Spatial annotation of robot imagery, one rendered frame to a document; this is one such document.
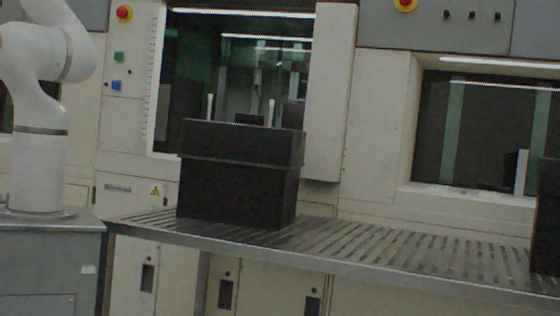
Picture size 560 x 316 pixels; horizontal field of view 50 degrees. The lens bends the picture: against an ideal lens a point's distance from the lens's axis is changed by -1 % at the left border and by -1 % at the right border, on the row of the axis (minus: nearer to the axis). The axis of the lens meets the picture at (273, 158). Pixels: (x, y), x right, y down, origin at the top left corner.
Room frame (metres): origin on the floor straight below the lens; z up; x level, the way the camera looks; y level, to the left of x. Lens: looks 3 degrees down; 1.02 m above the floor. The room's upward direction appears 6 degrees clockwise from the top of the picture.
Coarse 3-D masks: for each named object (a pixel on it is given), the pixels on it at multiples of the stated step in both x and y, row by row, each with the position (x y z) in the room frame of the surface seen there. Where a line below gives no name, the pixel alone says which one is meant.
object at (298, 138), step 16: (192, 128) 1.52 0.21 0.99; (208, 128) 1.51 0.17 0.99; (224, 128) 1.51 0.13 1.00; (240, 128) 1.50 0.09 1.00; (256, 128) 1.49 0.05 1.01; (272, 128) 1.49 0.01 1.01; (192, 144) 1.52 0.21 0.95; (208, 144) 1.51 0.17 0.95; (224, 144) 1.51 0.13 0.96; (240, 144) 1.50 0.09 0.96; (256, 144) 1.49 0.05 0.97; (272, 144) 1.48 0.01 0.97; (288, 144) 1.48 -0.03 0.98; (304, 144) 1.72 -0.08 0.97; (208, 160) 1.51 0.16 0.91; (224, 160) 1.50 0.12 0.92; (240, 160) 1.50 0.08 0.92; (256, 160) 1.49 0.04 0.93; (272, 160) 1.48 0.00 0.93; (288, 160) 1.48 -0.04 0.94
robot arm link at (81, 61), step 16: (32, 0) 1.38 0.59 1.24; (48, 0) 1.38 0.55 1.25; (32, 16) 1.41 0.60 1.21; (48, 16) 1.40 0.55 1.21; (64, 16) 1.39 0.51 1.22; (64, 32) 1.36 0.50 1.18; (80, 32) 1.38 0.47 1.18; (80, 48) 1.36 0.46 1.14; (80, 64) 1.36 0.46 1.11; (64, 80) 1.37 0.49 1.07; (80, 80) 1.40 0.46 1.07
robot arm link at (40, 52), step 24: (24, 24) 1.29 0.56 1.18; (0, 48) 1.26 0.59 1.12; (24, 48) 1.27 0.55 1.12; (48, 48) 1.30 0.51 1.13; (0, 72) 1.29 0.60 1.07; (24, 72) 1.27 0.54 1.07; (48, 72) 1.33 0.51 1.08; (24, 96) 1.30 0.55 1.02; (48, 96) 1.33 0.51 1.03; (24, 120) 1.31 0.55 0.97; (48, 120) 1.31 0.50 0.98
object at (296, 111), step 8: (304, 80) 2.49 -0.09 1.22; (288, 104) 2.45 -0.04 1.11; (296, 104) 2.44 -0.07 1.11; (304, 104) 2.43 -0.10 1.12; (288, 112) 2.45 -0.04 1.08; (296, 112) 2.44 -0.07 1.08; (304, 112) 2.43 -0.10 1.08; (288, 120) 2.45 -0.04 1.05; (296, 120) 2.44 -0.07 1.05; (288, 128) 2.45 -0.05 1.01; (296, 128) 2.43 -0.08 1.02
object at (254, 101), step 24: (120, 48) 2.11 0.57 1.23; (240, 72) 2.93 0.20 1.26; (264, 72) 2.87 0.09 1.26; (288, 72) 2.86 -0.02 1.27; (240, 96) 2.93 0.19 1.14; (264, 96) 2.89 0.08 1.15; (288, 96) 2.85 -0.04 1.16; (216, 120) 2.90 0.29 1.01; (264, 120) 2.88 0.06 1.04; (312, 288) 1.86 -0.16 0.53
